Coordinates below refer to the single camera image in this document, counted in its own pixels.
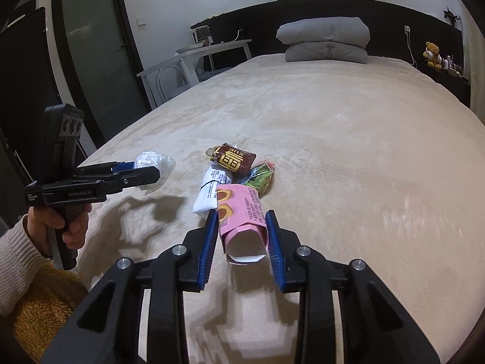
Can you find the person's left forearm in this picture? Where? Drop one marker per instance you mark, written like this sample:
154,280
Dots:
19,258

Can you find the brown teddy bear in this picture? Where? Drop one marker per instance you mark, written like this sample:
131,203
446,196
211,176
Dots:
432,51

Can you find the black headboard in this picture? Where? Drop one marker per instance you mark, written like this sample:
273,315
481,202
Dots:
398,19

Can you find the brown snack wrapper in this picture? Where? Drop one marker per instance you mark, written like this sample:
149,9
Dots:
233,159

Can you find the pink carton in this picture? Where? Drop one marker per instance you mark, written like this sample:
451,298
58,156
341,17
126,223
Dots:
238,212

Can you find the green candy wrapper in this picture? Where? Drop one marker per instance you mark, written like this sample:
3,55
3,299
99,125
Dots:
259,178

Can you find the person's left hand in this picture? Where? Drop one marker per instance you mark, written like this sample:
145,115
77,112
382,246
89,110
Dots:
49,220

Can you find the black nightstand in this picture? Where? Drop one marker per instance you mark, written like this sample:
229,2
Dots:
451,83

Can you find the bed with beige blanket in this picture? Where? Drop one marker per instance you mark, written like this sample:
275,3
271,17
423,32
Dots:
341,140

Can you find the dark frosted glass door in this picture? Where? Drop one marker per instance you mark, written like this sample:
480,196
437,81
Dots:
94,45

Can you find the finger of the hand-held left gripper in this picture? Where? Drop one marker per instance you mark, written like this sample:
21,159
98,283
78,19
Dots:
125,166
136,178

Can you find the white wall switch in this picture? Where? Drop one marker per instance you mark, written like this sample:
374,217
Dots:
142,21

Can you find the grey pillow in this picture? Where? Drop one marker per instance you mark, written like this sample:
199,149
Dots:
322,55

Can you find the black ornament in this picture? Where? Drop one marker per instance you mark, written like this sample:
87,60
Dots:
451,16

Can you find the group of small bottles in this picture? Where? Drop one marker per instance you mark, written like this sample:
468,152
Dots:
452,66

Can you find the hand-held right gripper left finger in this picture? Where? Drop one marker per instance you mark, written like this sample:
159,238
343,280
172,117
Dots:
208,250

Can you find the folded grey quilt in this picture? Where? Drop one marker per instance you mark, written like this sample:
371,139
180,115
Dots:
322,32

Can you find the black cabinet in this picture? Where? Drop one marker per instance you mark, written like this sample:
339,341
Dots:
22,83

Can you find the white desk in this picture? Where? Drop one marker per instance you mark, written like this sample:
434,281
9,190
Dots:
212,47

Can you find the clear plastic bag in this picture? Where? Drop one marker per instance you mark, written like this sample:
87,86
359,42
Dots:
155,161

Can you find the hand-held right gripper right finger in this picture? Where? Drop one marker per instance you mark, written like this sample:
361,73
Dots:
274,250

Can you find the white chair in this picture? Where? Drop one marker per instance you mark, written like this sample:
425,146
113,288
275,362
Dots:
210,74

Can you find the white desktop appliance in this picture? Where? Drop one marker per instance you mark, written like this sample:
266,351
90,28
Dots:
201,34

